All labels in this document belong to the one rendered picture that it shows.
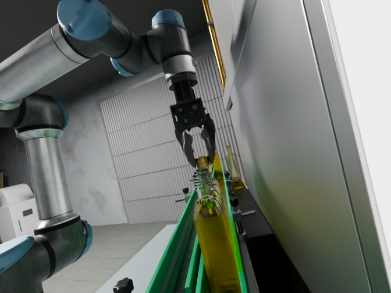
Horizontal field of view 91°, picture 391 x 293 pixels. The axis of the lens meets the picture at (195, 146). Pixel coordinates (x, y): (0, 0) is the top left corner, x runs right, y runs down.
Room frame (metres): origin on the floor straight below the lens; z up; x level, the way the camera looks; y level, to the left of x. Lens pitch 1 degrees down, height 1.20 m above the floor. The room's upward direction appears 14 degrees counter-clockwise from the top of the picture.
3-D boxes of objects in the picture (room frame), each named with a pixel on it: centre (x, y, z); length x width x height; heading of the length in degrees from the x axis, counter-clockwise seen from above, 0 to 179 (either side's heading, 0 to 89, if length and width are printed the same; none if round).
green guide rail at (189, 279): (1.19, -0.03, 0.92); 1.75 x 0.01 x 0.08; 173
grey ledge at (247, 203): (1.06, -0.18, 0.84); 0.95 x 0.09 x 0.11; 173
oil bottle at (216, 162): (1.57, -0.14, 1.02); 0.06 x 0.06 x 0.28; 83
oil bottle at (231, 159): (1.17, -0.20, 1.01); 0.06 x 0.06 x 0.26; 85
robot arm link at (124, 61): (0.48, 0.10, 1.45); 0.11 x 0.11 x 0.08; 73
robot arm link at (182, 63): (0.46, -0.01, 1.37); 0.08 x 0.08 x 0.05
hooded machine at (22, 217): (4.30, 4.18, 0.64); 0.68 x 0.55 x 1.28; 68
